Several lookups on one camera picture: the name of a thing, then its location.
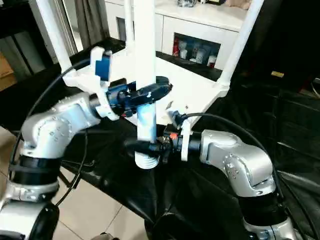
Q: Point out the white plastic table top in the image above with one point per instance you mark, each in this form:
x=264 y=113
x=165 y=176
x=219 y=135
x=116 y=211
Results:
x=190 y=85

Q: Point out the white plastic table leg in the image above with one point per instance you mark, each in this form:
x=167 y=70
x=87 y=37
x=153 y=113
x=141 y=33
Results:
x=53 y=32
x=240 y=42
x=129 y=27
x=145 y=37

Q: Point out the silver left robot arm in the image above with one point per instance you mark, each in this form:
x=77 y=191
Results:
x=60 y=125

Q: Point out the white glass-door cabinet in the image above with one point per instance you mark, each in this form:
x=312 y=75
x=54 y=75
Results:
x=200 y=22

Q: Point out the dark grey bundle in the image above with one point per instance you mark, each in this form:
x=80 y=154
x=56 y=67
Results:
x=187 y=3

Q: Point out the grey curtain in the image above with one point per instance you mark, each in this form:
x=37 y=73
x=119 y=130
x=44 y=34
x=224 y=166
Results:
x=90 y=22

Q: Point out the black mat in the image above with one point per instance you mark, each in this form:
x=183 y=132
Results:
x=262 y=125

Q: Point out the beige object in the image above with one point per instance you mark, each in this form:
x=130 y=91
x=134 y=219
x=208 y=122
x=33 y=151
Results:
x=237 y=4

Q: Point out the brown cardboard box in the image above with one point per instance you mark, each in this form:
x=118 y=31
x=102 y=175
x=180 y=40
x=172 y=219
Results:
x=6 y=72

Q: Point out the black shelf unit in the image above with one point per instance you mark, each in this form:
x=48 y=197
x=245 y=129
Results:
x=22 y=32

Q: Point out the black cabinet gold label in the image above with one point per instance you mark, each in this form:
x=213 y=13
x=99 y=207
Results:
x=282 y=37

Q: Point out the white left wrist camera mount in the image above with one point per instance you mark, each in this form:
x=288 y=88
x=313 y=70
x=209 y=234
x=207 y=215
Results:
x=82 y=80

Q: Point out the grey door frame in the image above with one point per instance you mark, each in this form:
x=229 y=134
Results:
x=65 y=25

